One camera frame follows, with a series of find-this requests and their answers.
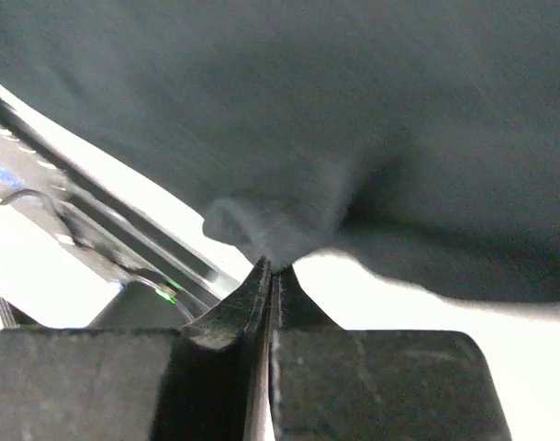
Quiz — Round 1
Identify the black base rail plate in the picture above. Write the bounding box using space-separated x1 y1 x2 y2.
0 99 239 323

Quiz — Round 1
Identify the black t-shirt garment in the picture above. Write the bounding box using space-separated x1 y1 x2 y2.
0 1 560 303

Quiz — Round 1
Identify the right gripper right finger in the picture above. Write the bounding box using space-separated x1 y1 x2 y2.
270 269 511 441

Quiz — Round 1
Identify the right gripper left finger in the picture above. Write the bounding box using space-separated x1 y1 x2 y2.
0 260 272 440

